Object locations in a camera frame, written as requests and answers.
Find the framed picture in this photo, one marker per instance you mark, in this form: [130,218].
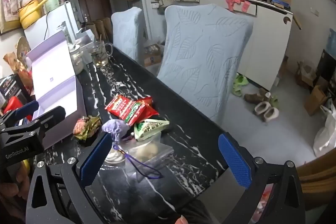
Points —
[9,6]

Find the white plastic bag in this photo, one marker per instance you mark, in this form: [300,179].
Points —
[325,134]

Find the furry beige slipper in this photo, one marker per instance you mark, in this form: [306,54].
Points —
[271,114]
[260,108]

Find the printed paper bag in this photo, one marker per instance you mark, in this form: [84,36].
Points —
[13,61]

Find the glass mug with spoon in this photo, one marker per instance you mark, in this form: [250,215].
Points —
[101,56]

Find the green snack packet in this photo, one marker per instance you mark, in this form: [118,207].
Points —
[151,128]

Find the red canister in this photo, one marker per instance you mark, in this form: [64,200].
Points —
[13,103]

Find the person's left hand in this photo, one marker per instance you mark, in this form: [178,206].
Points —
[11,190]

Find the pink cloth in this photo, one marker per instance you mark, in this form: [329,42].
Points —
[232,3]

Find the white refrigerator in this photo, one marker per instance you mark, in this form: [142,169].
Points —
[55,22]

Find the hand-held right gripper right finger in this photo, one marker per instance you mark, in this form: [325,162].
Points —
[235,161]

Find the yellow plastic basin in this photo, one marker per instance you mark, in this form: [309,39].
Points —
[30,15]

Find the brown wooden chair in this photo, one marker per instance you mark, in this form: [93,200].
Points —
[317,174]

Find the white cabinet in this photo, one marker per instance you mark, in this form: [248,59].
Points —
[265,37]

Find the gold candy packet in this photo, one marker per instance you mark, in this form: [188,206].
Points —
[86,127]

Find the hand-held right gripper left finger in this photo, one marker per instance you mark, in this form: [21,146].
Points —
[95,158]

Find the black snack box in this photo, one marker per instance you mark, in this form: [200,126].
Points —
[10,87]

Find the green slipper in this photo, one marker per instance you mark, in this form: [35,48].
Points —
[236,90]
[241,79]

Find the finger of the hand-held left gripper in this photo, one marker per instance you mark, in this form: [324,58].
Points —
[26,109]
[51,116]

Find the person's right hand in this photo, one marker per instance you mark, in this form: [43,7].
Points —
[181,220]

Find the large red snack packet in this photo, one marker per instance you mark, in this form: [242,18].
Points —
[122,108]

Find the white fabric sachet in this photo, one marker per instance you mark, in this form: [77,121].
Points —
[114,158]

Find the brown paper bag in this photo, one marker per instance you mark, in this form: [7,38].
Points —
[101,28]

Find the round woven mat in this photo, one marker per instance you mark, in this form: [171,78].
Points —
[23,48]

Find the brown door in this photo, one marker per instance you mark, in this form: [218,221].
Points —
[94,1]

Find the lavender gift box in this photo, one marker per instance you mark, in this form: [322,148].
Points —
[52,77]

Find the frosted zip bag with pastry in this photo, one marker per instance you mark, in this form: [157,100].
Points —
[147,153]

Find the white figurine cup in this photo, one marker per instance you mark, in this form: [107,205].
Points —
[76,61]

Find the silver white box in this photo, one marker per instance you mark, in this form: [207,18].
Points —
[85,39]

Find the small red snack packet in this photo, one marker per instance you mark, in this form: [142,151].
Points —
[150,113]

